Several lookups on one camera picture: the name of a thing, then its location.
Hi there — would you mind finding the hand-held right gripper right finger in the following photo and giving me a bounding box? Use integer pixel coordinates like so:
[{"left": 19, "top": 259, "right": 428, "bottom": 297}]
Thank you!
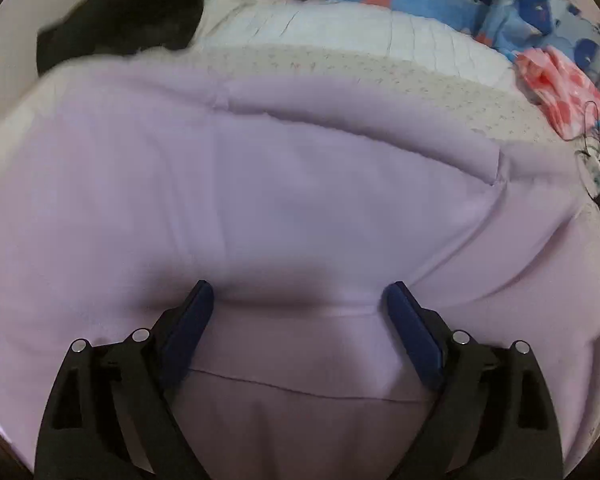
[{"left": 385, "top": 281, "right": 565, "bottom": 480}]

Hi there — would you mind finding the black cloth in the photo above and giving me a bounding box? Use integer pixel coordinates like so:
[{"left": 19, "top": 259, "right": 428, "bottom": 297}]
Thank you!
[{"left": 35, "top": 0, "right": 222, "bottom": 77}]

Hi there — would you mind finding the white quilted blanket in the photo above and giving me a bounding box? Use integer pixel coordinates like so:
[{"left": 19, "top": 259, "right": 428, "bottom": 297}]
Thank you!
[{"left": 194, "top": 0, "right": 512, "bottom": 87}]

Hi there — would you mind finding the lavender garment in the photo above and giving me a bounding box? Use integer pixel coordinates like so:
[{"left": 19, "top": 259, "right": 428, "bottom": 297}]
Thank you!
[{"left": 0, "top": 56, "right": 600, "bottom": 480}]

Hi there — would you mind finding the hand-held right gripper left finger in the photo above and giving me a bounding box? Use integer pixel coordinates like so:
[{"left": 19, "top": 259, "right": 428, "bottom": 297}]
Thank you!
[{"left": 34, "top": 280, "right": 216, "bottom": 480}]

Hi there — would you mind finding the pink patterned cloth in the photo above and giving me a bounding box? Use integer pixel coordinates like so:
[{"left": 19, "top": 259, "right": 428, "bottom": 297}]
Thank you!
[{"left": 514, "top": 46, "right": 600, "bottom": 139}]

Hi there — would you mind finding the black cable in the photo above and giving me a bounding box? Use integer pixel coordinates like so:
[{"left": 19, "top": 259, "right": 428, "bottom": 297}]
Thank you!
[{"left": 562, "top": 100, "right": 600, "bottom": 250}]

